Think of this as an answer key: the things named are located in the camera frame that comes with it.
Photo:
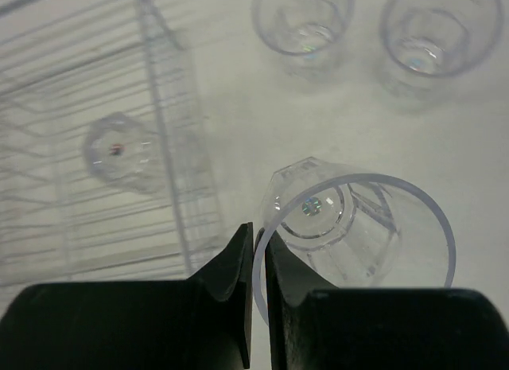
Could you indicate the clear plastic dish rack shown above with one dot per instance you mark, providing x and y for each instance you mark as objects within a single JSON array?
[{"x": 65, "y": 64}]

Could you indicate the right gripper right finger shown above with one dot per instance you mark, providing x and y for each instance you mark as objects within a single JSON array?
[{"x": 315, "y": 325}]

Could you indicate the clear glass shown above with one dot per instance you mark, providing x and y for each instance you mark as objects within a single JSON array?
[
  {"x": 304, "y": 37},
  {"x": 124, "y": 153},
  {"x": 428, "y": 45},
  {"x": 354, "y": 228}
]

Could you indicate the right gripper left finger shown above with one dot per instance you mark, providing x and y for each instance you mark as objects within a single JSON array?
[{"x": 202, "y": 322}]

